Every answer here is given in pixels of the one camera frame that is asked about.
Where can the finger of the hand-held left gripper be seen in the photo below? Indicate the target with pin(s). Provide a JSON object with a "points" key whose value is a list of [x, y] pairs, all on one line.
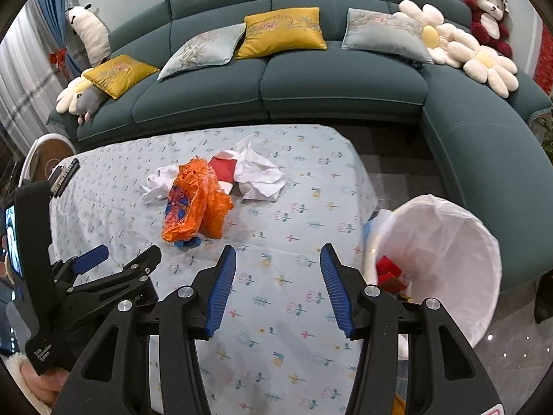
{"points": [[138, 263], [93, 257]]}

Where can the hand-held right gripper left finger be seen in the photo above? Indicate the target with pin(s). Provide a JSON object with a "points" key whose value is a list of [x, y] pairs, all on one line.
{"points": [[220, 294]]}

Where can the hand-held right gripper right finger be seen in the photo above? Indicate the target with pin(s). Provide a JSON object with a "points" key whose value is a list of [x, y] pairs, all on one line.
{"points": [[337, 289]]}

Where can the gold box tray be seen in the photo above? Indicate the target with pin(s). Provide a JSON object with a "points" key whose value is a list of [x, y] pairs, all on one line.
{"points": [[407, 297]]}

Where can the orange plastic bag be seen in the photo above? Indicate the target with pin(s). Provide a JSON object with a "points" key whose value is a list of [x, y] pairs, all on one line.
{"points": [[211, 207]]}

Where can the trash bin with white liner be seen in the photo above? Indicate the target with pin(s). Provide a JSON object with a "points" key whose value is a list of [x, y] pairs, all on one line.
{"points": [[449, 259]]}

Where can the person's left forearm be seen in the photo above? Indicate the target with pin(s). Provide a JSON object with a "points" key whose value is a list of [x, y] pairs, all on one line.
{"points": [[15, 369]]}

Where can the person's left hand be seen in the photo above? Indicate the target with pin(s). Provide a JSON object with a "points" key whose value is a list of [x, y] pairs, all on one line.
{"points": [[45, 391]]}

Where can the blue crumpled plastic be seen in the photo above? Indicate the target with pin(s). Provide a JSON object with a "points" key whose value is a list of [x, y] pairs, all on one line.
{"points": [[188, 243]]}

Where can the light blue floral tablecloth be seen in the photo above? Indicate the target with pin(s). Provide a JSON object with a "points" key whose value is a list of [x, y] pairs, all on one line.
{"points": [[281, 233]]}

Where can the white glove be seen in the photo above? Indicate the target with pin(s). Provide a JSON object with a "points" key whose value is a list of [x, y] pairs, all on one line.
{"points": [[157, 181]]}

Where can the black remote control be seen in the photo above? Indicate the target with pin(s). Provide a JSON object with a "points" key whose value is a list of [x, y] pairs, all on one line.
{"points": [[65, 176]]}

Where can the white crumpled paper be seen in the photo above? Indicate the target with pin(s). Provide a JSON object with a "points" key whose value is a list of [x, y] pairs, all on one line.
{"points": [[263, 192]]}

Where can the small red paper cup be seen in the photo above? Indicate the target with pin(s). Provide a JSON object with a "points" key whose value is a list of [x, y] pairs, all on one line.
{"points": [[222, 169]]}

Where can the white crumpled tissue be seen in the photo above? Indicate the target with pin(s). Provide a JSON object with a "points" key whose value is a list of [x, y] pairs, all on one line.
{"points": [[259, 168]]}

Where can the grey plush toy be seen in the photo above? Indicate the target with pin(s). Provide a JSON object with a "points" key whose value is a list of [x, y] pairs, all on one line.
{"points": [[88, 101]]}

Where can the yellow embroidered cushion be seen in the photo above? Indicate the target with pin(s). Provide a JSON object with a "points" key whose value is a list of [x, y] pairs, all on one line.
{"points": [[119, 73], [281, 32]]}

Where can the white sheer curtain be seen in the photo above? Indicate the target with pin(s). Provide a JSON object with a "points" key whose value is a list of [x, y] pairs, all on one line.
{"points": [[21, 82]]}

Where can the red curtain tie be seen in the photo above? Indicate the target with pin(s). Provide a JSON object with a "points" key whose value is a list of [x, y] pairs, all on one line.
{"points": [[57, 57]]}

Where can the dark green corner sofa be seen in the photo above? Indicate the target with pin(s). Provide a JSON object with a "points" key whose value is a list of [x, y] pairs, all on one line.
{"points": [[337, 82]]}

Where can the white panda plush pillow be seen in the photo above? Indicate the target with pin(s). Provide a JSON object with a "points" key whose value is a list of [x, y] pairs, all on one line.
{"points": [[93, 36]]}

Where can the grey embroidered cushion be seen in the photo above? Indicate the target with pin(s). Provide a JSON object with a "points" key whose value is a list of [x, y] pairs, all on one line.
{"points": [[201, 52], [380, 34]]}

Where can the blue curtain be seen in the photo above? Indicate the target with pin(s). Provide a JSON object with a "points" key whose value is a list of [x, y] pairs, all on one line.
{"points": [[49, 17]]}

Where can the red bear plush toy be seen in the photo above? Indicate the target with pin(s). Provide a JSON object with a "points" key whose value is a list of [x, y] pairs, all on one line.
{"points": [[488, 30]]}

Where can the red patterned wall panel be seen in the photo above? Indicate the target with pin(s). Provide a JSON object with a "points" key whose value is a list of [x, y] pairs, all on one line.
{"points": [[545, 60]]}

